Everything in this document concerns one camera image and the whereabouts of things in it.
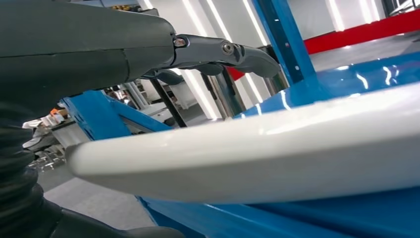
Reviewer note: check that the black stanchion pole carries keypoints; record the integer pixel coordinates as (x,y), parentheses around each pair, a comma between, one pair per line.
(169,105)

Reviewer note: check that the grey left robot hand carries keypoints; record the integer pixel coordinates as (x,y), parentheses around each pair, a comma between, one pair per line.
(82,49)

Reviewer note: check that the red barrier belt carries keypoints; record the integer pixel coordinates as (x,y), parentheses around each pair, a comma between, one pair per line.
(361,31)

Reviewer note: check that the chrome stanchion post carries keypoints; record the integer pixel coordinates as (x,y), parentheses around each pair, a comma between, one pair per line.
(277,83)
(226,95)

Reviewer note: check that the blue metal shelf rack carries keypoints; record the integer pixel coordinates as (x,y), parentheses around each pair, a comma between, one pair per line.
(344,75)

